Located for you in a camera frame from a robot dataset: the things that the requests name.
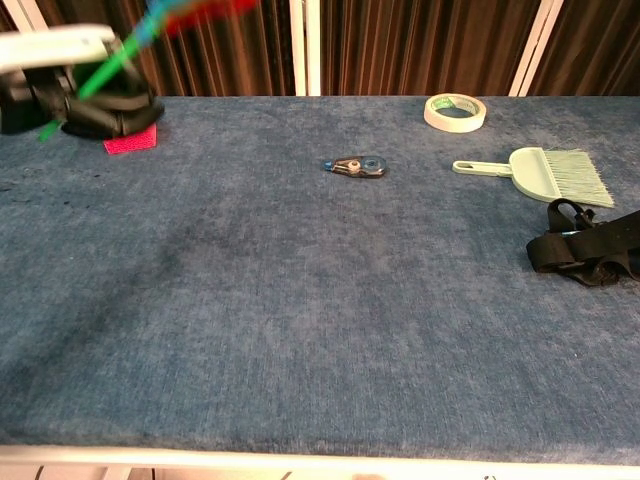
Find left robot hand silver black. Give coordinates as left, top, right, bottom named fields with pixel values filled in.
left=0, top=24, right=166, bottom=140

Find blue hand clapper green handle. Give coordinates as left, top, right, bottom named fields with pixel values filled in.
left=38, top=0, right=261, bottom=143

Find mint green hand brush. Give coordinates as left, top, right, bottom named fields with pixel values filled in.
left=452, top=146, right=616, bottom=209

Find red foam cube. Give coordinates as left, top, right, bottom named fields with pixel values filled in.
left=103, top=122, right=159, bottom=156

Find blue correction tape dispenser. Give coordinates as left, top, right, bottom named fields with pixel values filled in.
left=322, top=155, right=388, bottom=180

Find dark brown curtain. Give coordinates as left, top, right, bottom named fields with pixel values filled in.
left=0, top=0, right=640, bottom=98

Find blue table cloth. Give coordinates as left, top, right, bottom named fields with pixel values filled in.
left=0, top=95, right=640, bottom=464

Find beige masking tape roll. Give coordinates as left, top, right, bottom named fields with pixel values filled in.
left=423, top=92, right=488, bottom=134

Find white frame post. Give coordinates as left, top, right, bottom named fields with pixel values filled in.
left=14, top=0, right=49, bottom=31
left=289, top=0, right=322, bottom=98
left=507, top=0, right=559, bottom=98

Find black strap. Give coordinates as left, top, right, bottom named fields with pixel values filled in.
left=525, top=198, right=640, bottom=288

